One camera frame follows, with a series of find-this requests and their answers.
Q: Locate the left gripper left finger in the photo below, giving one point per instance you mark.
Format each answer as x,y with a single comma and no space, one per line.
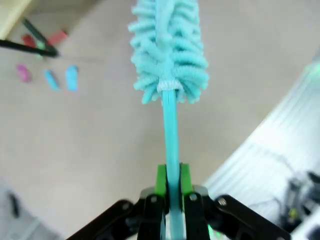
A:
150,212

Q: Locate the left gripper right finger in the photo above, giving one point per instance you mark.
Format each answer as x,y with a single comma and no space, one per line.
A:
197,215

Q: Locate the teal microfibre duster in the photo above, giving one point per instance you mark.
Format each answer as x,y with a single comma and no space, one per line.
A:
170,50

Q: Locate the light blue clip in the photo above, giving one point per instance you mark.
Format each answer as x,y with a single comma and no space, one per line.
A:
72,78

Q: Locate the long red paper scrap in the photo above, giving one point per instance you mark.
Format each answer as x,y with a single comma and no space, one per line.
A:
58,37

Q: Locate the green paper scrap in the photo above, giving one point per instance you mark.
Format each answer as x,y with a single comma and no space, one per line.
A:
40,46

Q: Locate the black frame wooden shelf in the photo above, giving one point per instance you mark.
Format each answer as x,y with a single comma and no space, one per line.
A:
25,48

